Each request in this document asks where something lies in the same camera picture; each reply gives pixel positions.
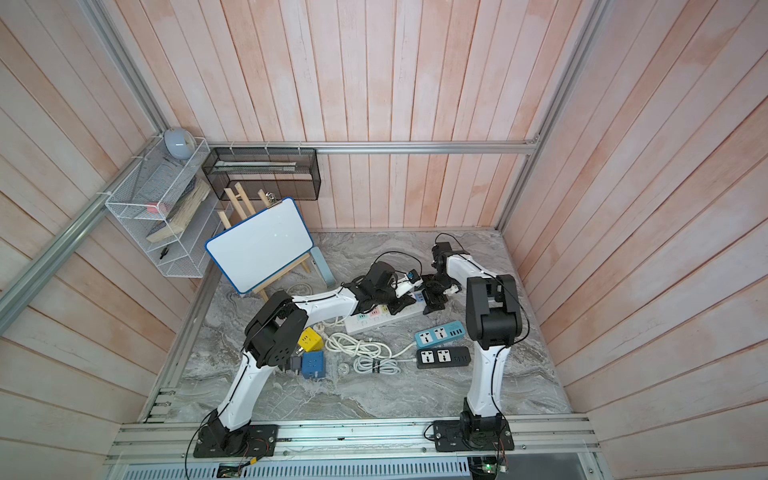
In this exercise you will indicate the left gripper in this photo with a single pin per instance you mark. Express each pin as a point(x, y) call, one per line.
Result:
point(401, 302)

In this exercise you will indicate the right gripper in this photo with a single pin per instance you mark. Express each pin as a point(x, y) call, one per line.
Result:
point(432, 302)

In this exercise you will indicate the teal power strip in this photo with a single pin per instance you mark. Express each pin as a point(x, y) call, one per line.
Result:
point(431, 337)

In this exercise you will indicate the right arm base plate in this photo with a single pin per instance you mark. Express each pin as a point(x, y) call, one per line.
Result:
point(485, 434)

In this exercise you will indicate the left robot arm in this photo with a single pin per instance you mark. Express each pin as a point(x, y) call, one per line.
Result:
point(274, 332)

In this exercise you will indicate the white power strip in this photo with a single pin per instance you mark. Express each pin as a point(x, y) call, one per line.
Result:
point(381, 316)

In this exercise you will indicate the whiteboard with blue frame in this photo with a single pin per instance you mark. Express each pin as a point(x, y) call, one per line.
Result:
point(255, 249)

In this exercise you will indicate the white wire shelf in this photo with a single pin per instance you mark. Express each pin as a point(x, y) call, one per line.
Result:
point(146, 196)

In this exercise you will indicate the blue cube socket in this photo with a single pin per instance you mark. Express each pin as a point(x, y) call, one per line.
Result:
point(313, 365)

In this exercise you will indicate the black power strip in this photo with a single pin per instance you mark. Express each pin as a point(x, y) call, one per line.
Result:
point(443, 357)

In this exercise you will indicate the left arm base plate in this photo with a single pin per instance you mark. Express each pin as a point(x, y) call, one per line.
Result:
point(215, 441)

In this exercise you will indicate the yellow cube socket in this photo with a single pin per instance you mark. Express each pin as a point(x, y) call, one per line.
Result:
point(310, 341)

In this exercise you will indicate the wooden block on shelf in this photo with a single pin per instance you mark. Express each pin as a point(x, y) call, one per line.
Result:
point(182, 213)

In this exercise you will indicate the wooden easel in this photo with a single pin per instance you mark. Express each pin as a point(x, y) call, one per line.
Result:
point(244, 209)

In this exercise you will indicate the black mesh basket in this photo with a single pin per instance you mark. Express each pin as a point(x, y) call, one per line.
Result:
point(282, 172)

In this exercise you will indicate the grey round speaker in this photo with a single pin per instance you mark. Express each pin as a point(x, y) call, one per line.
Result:
point(179, 143)

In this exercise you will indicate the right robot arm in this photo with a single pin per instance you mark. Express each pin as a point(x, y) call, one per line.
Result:
point(493, 320)

